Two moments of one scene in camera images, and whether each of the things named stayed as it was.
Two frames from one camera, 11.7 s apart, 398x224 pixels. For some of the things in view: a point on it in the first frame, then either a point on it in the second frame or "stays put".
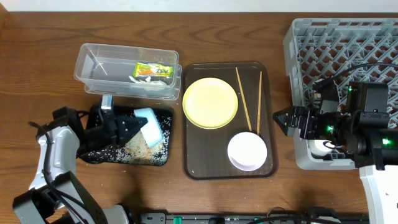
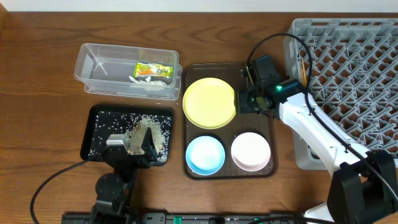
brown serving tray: [206, 150] stays put
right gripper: [311, 115] → [243, 96]
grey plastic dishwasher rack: [342, 50] stays put
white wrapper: [148, 81] stays put
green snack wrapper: [148, 70] stays put
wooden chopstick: [246, 110] → [303, 74]
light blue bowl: [152, 131] → [205, 155]
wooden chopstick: [259, 96] → [249, 74]
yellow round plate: [210, 103] stays put
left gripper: [114, 129] → [129, 156]
